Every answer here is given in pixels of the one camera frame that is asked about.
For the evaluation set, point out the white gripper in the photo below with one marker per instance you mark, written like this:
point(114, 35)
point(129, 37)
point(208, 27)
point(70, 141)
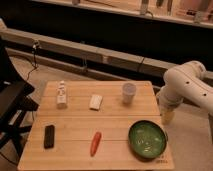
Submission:
point(168, 100)

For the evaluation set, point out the white sponge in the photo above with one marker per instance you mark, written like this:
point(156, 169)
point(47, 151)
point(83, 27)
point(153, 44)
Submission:
point(95, 102)

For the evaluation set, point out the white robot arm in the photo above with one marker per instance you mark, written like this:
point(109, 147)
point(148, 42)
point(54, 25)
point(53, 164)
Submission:
point(184, 82)

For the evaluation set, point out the green bowl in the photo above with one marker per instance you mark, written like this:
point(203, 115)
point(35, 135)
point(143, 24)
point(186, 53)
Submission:
point(147, 140)

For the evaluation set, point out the orange carrot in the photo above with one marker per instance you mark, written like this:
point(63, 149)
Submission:
point(95, 143)

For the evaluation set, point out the white bottle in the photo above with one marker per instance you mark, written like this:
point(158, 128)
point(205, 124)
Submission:
point(61, 99)

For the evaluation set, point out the black chair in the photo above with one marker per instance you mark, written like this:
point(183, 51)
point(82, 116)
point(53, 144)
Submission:
point(14, 102)

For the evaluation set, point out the grey wall rail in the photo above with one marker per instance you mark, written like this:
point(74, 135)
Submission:
point(79, 58)

